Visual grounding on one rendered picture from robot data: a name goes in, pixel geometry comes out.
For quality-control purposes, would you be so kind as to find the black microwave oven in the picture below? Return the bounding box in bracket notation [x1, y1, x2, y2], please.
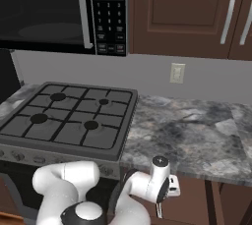
[0, 0, 129, 57]

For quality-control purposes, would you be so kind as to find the grey gas hob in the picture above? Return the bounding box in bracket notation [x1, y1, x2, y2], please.
[0, 81, 140, 181]

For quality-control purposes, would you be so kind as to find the long silver cupboard handle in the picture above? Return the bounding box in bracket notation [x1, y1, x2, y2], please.
[238, 2, 252, 46]
[220, 0, 241, 45]

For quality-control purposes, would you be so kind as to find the silver microwave door handle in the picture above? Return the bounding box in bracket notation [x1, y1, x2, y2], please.
[75, 0, 95, 49]

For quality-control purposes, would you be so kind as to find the wide brown cupboard door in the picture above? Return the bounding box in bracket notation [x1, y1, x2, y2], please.
[128, 0, 250, 61]

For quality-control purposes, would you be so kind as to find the brown base cupboard door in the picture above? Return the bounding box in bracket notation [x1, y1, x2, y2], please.
[218, 183, 252, 225]

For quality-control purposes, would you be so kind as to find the brown drawer front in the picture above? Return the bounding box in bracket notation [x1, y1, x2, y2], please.
[144, 171, 211, 225]

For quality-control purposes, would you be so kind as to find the black oven door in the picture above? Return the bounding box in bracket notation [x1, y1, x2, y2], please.
[0, 160, 130, 221]

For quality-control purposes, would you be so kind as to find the narrow brown cupboard door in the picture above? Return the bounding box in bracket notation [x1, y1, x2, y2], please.
[228, 0, 252, 62]

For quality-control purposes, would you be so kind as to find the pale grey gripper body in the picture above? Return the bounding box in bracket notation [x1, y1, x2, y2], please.
[156, 200, 164, 219]

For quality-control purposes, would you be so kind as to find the cream wall socket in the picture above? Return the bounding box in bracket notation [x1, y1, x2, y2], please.
[168, 62, 186, 84]

